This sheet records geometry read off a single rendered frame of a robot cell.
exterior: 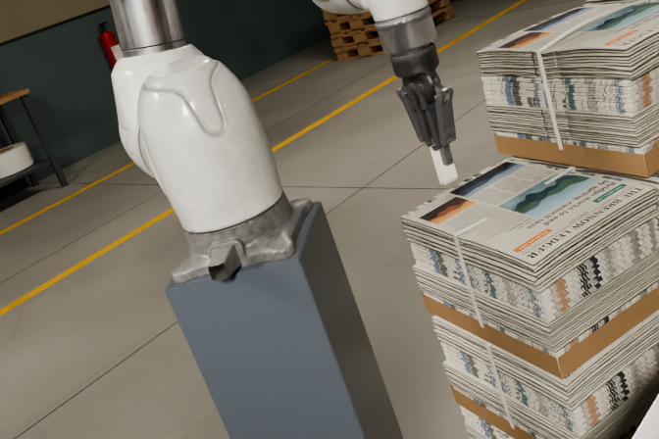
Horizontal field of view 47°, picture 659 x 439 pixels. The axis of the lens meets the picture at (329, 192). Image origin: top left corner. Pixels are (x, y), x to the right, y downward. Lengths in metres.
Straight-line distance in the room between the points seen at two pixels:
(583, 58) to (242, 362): 0.75
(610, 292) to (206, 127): 0.72
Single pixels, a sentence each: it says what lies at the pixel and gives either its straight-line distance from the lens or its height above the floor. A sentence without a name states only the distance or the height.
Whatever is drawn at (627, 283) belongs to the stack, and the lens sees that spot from 1.36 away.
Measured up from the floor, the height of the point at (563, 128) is 0.91.
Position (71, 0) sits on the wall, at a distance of 8.12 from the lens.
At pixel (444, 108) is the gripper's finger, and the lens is 1.21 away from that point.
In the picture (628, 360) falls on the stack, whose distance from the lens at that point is 1.41.
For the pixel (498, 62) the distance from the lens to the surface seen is 1.52.
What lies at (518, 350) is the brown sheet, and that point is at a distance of 1.36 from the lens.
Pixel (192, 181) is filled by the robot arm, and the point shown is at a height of 1.13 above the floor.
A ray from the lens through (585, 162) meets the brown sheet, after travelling 1.45.
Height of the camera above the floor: 1.38
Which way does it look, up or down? 19 degrees down
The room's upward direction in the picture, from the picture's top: 19 degrees counter-clockwise
